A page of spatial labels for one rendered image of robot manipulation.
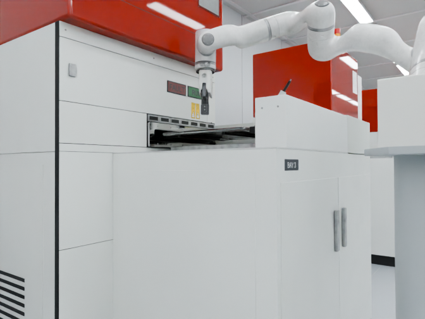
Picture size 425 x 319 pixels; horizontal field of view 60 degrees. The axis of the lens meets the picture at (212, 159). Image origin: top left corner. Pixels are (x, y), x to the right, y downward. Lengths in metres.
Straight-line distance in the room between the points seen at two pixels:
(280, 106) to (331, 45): 0.58
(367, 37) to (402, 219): 0.66
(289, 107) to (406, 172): 0.35
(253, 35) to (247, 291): 0.98
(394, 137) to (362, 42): 0.49
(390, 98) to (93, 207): 0.95
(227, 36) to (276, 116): 0.54
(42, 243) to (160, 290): 0.40
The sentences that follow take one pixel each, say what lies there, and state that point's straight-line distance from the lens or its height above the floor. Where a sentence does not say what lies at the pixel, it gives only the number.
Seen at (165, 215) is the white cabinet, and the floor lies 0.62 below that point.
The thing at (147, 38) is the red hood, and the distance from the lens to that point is 1.44.
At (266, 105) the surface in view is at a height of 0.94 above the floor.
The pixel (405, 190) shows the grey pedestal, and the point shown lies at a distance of 1.11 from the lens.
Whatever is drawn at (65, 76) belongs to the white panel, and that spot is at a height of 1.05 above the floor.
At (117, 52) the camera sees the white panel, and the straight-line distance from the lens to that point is 1.39.
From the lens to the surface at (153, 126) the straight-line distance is 1.45.
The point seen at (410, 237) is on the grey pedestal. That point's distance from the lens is 1.12.
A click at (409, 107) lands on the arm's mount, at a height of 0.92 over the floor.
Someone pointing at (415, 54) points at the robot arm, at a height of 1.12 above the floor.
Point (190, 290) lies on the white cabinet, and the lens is 1.13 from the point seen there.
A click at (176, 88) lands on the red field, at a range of 1.58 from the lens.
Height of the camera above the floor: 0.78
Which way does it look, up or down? 1 degrees up
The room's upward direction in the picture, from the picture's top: straight up
